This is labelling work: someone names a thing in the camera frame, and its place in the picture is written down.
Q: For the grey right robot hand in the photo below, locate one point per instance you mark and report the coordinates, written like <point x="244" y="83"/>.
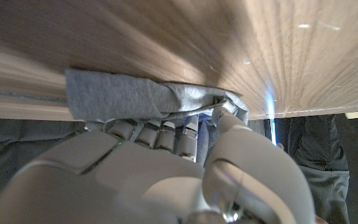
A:
<point x="135" y="180"/>

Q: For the grey fabric shorts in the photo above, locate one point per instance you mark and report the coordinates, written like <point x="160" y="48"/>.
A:
<point x="120" y="96"/>

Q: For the black backdrop curtain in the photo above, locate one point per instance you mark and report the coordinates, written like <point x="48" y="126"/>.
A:
<point x="11" y="149"/>

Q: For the person in black and grey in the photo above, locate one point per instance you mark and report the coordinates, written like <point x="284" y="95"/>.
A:
<point x="319" y="146"/>

